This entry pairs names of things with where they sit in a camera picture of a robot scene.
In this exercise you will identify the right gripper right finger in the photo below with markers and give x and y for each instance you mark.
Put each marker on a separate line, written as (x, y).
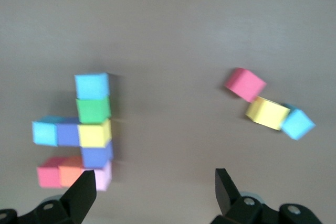
(228, 200)

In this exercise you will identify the blue foam cube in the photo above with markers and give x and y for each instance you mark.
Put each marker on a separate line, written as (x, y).
(44, 132)
(92, 86)
(298, 125)

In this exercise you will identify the red foam cube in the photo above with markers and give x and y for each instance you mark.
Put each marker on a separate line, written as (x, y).
(48, 176)
(245, 83)

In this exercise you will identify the purple foam cube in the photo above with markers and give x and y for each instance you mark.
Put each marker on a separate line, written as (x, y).
(67, 134)
(95, 157)

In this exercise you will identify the brown table mat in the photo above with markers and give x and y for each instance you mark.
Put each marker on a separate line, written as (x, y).
(168, 24)

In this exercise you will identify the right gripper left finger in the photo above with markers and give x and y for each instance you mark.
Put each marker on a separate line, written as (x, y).
(76, 200)

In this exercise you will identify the pink foam cube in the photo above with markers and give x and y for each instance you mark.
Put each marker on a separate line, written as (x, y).
(103, 179)

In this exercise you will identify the yellow foam cube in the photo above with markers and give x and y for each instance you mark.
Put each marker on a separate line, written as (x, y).
(93, 134)
(266, 113)

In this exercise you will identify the orange foam cube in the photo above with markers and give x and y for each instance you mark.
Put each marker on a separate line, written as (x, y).
(69, 172)

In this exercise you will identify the green foam cube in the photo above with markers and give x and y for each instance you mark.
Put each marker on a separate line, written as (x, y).
(92, 110)

